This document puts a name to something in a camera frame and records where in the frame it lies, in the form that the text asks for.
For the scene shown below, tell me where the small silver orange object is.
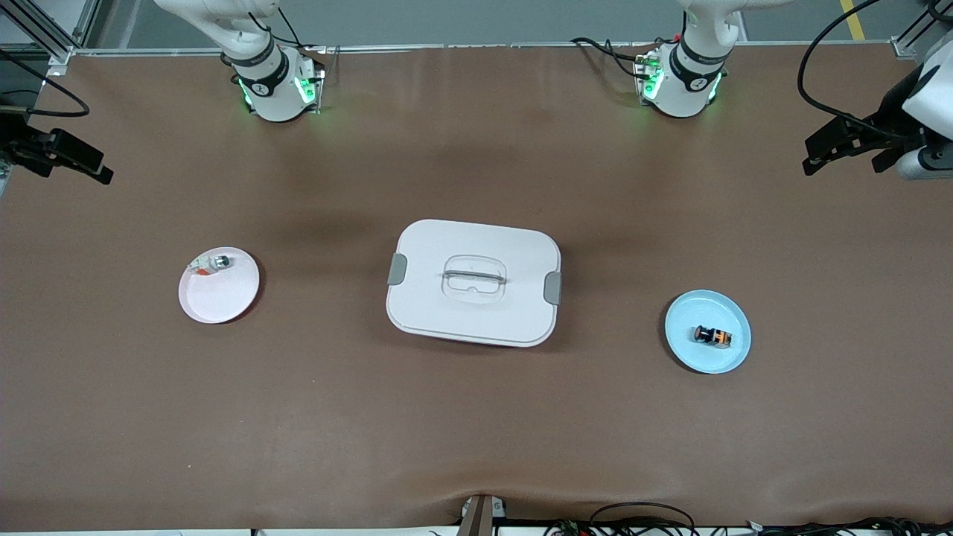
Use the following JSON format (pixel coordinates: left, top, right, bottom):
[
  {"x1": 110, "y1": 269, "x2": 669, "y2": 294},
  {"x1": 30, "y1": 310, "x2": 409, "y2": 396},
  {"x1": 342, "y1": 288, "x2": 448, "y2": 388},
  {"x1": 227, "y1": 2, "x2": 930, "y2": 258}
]
[{"x1": 189, "y1": 254, "x2": 234, "y2": 278}]

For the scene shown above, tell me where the pale pink round plate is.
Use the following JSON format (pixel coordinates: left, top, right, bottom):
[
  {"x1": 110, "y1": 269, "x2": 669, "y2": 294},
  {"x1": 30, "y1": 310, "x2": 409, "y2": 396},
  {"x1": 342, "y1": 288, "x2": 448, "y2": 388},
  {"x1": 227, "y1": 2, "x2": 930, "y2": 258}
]
[{"x1": 178, "y1": 246, "x2": 261, "y2": 325}]

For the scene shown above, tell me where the light blue round plate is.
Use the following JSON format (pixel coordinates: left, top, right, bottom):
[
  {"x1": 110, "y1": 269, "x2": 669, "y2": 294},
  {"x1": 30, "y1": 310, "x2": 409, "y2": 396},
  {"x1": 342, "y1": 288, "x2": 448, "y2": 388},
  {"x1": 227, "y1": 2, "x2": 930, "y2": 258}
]
[{"x1": 664, "y1": 290, "x2": 753, "y2": 374}]

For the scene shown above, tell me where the silver table edge strip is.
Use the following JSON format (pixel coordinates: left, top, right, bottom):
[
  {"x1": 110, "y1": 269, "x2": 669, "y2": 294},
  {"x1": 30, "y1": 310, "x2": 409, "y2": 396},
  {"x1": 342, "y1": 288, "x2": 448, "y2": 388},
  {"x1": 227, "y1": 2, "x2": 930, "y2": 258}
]
[{"x1": 45, "y1": 40, "x2": 913, "y2": 57}]

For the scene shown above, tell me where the white lidded storage box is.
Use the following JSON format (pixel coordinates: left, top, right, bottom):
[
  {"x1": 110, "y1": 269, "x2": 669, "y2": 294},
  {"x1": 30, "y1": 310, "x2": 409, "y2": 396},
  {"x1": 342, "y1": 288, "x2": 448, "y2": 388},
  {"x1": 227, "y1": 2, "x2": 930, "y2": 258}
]
[{"x1": 386, "y1": 219, "x2": 563, "y2": 348}]

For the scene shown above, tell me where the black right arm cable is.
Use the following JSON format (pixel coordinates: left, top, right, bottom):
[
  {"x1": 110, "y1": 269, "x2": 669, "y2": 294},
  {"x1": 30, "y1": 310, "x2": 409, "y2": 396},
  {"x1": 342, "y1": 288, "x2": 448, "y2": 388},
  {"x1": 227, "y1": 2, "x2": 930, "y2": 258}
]
[{"x1": 0, "y1": 47, "x2": 91, "y2": 118}]

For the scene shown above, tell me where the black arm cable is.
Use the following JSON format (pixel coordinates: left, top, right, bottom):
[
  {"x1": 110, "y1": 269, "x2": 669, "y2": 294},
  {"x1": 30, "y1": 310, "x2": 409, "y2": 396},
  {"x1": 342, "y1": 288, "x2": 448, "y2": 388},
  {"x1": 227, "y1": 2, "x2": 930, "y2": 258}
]
[
  {"x1": 0, "y1": 47, "x2": 91, "y2": 118},
  {"x1": 797, "y1": 0, "x2": 908, "y2": 142}
]

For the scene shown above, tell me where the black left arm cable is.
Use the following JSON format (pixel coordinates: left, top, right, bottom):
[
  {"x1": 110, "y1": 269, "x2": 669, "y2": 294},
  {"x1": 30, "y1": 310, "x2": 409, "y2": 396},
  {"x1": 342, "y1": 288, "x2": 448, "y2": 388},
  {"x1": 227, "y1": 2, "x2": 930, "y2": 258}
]
[{"x1": 797, "y1": 0, "x2": 908, "y2": 142}]

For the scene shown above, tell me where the aluminium frame profile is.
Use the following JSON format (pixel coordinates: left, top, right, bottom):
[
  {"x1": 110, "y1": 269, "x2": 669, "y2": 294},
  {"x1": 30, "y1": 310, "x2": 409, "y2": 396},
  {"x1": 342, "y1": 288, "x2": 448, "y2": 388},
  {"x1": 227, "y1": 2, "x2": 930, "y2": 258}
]
[
  {"x1": 0, "y1": 0, "x2": 99, "y2": 75},
  {"x1": 890, "y1": 0, "x2": 953, "y2": 62}
]

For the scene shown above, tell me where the black right base cable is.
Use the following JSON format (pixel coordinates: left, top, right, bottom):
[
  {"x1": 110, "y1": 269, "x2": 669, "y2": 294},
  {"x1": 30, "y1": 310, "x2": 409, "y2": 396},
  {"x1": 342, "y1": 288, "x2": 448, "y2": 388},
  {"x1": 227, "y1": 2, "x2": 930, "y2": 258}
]
[{"x1": 248, "y1": 6, "x2": 307, "y2": 50}]

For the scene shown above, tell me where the black base cable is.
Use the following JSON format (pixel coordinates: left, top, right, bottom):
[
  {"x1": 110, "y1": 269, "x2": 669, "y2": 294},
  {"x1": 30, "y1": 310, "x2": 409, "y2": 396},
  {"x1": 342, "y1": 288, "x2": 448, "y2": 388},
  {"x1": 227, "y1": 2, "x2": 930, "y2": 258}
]
[
  {"x1": 248, "y1": 6, "x2": 307, "y2": 50},
  {"x1": 571, "y1": 36, "x2": 646, "y2": 80}
]

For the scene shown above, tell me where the black left base cable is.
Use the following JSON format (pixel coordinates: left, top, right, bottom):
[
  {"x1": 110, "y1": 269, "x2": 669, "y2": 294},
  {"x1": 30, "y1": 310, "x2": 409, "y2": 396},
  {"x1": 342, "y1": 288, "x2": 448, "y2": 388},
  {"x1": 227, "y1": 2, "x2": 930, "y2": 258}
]
[{"x1": 571, "y1": 36, "x2": 646, "y2": 80}]

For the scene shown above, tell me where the black looped cable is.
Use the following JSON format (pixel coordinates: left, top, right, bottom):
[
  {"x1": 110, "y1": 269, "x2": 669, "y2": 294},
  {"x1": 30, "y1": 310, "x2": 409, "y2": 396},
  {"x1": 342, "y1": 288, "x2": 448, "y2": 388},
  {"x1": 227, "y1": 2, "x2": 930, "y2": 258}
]
[{"x1": 588, "y1": 502, "x2": 698, "y2": 536}]

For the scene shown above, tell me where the grey mounting post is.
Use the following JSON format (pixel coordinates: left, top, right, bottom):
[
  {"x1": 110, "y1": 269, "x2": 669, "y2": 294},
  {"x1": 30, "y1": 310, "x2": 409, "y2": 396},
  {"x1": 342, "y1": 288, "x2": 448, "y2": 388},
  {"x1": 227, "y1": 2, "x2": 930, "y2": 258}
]
[{"x1": 456, "y1": 494, "x2": 509, "y2": 536}]

